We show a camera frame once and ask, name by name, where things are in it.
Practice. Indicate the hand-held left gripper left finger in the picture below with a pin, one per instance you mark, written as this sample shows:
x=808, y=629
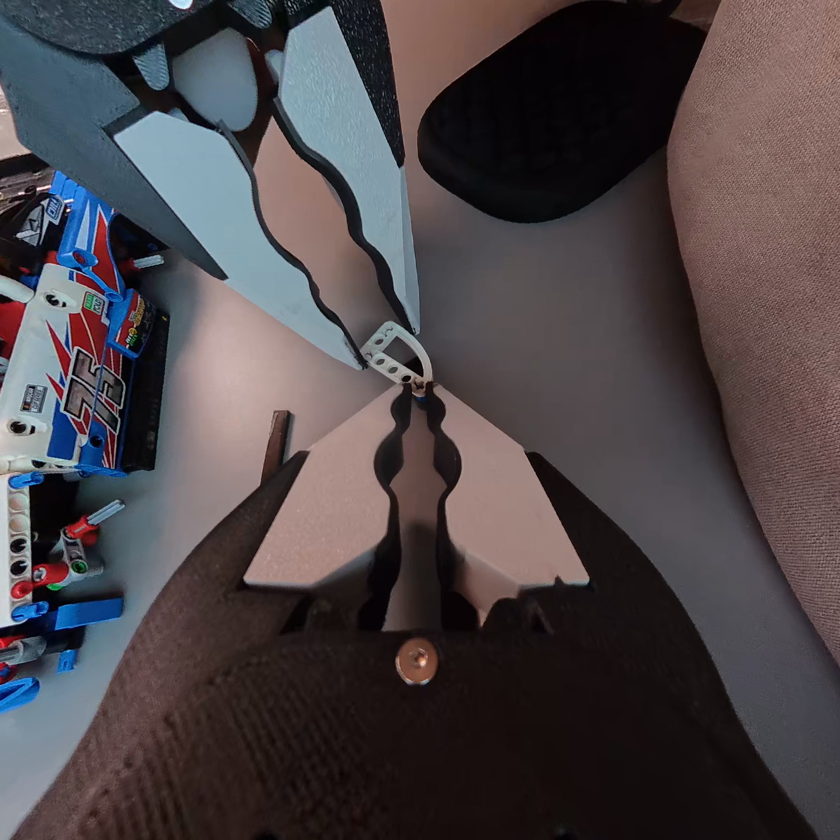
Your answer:
x=328, y=518

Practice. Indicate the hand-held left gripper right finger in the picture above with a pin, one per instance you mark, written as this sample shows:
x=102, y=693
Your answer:
x=512, y=518

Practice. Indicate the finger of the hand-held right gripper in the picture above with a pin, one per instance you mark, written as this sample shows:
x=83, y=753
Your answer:
x=197, y=190
x=354, y=131

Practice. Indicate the white curved panel piece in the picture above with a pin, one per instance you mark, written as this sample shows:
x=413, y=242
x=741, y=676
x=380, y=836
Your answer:
x=384, y=348

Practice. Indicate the black flat tile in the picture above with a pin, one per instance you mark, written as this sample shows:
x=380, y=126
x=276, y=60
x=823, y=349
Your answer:
x=275, y=446

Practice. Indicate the black mesh cushion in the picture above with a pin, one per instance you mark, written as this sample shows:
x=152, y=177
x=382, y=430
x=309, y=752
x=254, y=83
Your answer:
x=558, y=111

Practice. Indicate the toy brick race car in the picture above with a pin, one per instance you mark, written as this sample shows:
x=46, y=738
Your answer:
x=79, y=394

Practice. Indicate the person's beige sweatshirt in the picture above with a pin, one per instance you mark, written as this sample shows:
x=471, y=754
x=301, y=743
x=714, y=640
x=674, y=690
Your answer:
x=768, y=262

